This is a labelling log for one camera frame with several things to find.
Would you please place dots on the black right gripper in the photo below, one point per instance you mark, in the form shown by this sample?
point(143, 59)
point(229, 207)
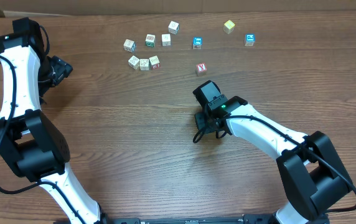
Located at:
point(201, 121)

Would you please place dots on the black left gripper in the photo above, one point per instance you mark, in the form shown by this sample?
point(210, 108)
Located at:
point(62, 68)

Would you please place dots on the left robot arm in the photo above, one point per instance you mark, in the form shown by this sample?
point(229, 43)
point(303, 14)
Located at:
point(30, 144)

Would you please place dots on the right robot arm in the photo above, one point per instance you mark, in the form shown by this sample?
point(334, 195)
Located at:
point(313, 175)

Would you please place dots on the red Y wooden block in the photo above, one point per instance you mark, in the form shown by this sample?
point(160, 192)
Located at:
point(201, 69)

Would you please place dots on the brown cardboard backdrop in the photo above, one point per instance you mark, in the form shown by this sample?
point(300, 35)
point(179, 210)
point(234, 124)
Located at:
point(110, 7)

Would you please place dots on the wooden block blue side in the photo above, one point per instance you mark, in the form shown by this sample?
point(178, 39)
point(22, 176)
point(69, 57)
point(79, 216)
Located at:
point(129, 45)

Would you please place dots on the blue top middle block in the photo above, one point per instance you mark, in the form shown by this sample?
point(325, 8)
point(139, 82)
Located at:
point(197, 43)

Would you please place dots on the wooden block far left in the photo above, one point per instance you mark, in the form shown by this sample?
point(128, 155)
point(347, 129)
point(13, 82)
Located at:
point(134, 62)

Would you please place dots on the wooden block red side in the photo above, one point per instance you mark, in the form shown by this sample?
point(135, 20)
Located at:
point(154, 62)

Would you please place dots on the blue top turtle block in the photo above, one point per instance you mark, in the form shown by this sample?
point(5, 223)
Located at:
point(249, 40)

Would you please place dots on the wooden block green edge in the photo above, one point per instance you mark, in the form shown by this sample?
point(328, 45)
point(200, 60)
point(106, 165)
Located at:
point(144, 64)

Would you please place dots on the plain top wooden block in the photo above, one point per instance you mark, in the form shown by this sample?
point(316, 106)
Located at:
point(166, 40)

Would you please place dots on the yellow top wooden block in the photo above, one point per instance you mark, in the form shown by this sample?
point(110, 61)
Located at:
point(228, 27)

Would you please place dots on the wooden block J side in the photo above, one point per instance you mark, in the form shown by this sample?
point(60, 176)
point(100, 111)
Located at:
point(173, 27)

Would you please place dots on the green sided wooden block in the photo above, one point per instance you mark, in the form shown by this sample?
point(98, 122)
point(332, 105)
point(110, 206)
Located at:
point(150, 40)

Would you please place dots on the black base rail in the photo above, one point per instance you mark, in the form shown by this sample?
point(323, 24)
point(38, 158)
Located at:
point(190, 221)

